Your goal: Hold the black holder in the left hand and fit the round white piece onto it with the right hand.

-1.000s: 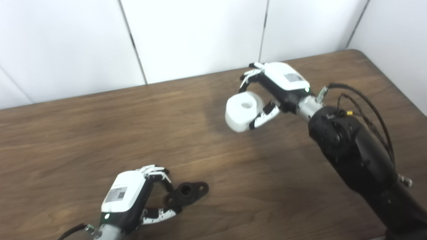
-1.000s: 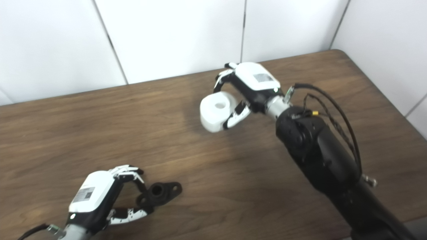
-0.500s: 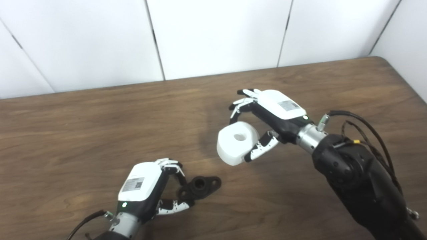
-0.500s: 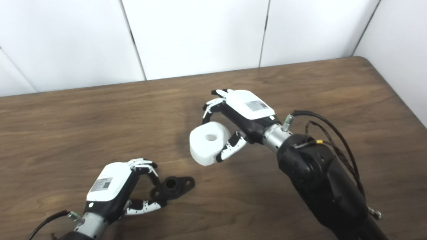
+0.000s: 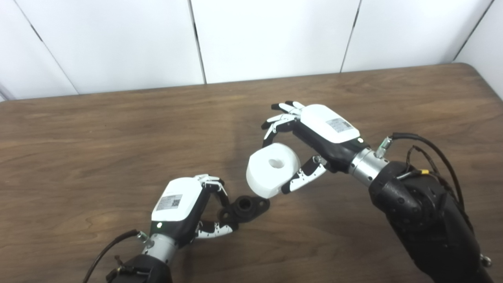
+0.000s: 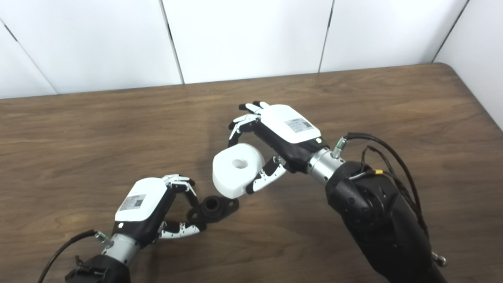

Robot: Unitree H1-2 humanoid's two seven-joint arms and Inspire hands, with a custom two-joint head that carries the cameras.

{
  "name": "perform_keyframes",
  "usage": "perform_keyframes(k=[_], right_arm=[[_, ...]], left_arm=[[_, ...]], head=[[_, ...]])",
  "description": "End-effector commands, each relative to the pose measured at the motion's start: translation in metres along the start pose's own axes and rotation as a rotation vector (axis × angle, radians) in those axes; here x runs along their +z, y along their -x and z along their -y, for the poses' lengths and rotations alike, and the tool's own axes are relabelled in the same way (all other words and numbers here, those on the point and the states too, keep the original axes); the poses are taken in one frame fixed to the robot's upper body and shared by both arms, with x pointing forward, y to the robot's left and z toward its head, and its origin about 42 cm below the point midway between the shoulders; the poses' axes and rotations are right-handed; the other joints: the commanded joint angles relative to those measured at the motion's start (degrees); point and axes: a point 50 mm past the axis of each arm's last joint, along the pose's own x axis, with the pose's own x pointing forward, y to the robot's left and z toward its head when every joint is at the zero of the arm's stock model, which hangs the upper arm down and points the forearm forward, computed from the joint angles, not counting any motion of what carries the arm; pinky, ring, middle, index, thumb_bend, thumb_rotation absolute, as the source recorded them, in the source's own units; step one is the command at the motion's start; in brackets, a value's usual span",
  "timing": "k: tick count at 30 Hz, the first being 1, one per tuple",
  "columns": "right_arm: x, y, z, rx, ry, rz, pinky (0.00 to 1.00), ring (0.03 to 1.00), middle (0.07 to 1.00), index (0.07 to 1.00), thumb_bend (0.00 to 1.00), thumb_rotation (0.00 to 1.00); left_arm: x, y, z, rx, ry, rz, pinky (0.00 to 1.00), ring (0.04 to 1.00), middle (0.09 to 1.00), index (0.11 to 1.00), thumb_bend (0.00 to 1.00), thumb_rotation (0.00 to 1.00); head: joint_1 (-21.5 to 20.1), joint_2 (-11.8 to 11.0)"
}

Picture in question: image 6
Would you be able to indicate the round white piece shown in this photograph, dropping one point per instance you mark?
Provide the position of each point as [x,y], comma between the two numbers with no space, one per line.
[235,171]

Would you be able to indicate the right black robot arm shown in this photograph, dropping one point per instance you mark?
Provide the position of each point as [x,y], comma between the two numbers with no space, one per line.
[377,220]

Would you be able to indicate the black flanged holder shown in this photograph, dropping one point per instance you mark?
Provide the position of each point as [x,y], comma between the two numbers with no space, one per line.
[214,207]

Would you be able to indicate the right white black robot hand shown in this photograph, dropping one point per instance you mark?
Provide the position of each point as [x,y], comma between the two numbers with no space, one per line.
[290,129]

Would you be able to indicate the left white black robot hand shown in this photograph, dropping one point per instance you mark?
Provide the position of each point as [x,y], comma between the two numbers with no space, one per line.
[141,204]

